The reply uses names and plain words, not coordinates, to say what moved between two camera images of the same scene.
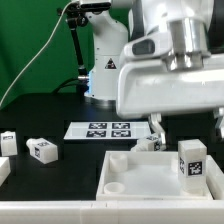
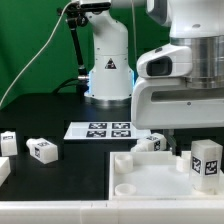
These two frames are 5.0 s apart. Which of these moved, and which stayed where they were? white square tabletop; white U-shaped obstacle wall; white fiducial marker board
Moved: white square tabletop
Stayed: white U-shaped obstacle wall; white fiducial marker board
